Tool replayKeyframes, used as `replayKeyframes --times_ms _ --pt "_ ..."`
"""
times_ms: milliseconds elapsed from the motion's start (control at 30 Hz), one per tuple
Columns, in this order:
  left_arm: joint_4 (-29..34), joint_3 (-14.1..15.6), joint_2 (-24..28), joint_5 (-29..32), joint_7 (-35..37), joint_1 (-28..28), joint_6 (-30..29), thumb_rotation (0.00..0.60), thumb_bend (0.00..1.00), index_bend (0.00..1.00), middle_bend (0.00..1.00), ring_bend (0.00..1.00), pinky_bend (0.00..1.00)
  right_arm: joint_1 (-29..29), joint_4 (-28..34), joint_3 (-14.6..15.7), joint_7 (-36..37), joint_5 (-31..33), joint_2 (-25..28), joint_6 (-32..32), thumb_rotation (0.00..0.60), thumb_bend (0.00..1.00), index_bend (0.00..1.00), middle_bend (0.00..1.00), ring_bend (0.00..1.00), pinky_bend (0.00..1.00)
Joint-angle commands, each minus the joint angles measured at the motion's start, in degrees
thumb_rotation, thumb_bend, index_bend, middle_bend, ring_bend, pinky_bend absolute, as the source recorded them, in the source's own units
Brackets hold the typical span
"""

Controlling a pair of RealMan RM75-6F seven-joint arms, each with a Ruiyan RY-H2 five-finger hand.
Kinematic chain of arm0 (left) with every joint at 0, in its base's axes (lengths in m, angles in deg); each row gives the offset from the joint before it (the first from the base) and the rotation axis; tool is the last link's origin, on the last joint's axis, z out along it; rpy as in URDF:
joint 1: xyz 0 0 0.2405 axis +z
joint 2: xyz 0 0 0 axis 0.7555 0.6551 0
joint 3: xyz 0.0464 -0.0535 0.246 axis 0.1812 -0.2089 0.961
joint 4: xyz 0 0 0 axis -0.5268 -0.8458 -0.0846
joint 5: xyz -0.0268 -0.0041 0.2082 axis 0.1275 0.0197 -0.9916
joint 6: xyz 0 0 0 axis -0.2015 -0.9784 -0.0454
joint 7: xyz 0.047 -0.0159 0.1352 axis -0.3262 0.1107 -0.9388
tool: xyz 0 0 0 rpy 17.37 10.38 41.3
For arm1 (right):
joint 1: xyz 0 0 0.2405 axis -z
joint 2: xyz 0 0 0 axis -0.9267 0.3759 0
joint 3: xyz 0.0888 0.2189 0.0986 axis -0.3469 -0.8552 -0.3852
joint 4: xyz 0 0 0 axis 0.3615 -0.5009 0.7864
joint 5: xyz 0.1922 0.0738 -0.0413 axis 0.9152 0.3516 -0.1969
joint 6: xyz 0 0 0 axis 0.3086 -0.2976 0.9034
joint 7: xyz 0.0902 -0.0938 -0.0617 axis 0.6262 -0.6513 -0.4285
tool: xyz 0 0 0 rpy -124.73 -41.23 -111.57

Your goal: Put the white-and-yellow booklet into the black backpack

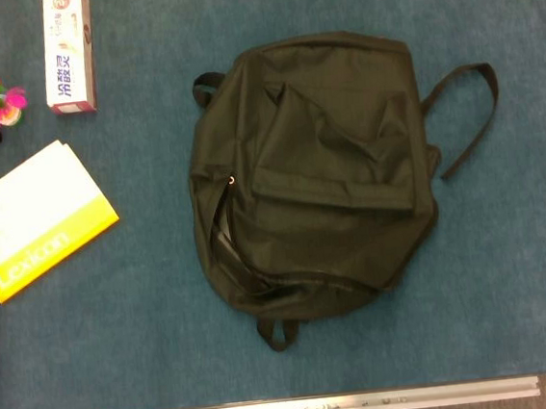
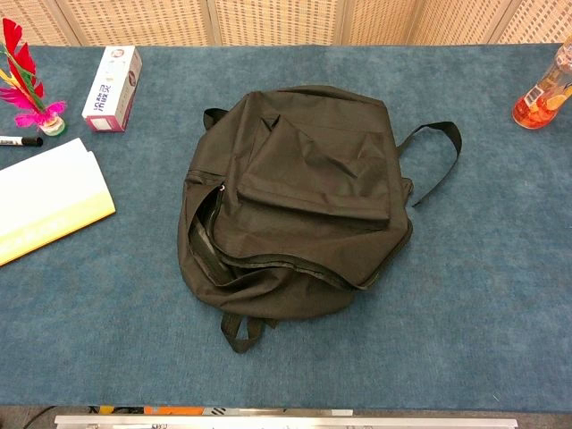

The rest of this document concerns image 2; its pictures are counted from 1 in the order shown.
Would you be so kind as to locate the black fabric backpack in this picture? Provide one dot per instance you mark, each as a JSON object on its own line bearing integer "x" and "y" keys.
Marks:
{"x": 313, "y": 179}

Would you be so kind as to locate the white book with yellow band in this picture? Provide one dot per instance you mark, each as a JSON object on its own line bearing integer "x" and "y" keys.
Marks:
{"x": 44, "y": 187}

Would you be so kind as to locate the woven rattan folding screen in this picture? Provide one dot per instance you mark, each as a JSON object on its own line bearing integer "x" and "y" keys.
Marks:
{"x": 277, "y": 20}

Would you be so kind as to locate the blue felt table cloth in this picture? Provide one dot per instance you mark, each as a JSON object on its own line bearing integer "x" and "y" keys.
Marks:
{"x": 469, "y": 290}

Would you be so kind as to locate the white pink toothpaste box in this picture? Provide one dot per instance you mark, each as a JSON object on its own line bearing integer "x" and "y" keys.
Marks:
{"x": 111, "y": 89}

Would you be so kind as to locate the orange black striped strip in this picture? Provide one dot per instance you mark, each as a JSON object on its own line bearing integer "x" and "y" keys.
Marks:
{"x": 174, "y": 410}

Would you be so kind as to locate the black marker pen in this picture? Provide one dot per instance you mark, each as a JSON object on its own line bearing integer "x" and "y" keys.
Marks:
{"x": 27, "y": 141}

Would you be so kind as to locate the orange drink bottle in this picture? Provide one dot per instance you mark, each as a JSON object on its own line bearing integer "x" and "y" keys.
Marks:
{"x": 540, "y": 98}

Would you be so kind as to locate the red pink feather shuttlecock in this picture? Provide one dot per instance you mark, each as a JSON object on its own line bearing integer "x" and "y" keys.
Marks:
{"x": 27, "y": 89}

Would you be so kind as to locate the aluminium profile rail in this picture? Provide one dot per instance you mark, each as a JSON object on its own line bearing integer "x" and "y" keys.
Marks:
{"x": 268, "y": 421}

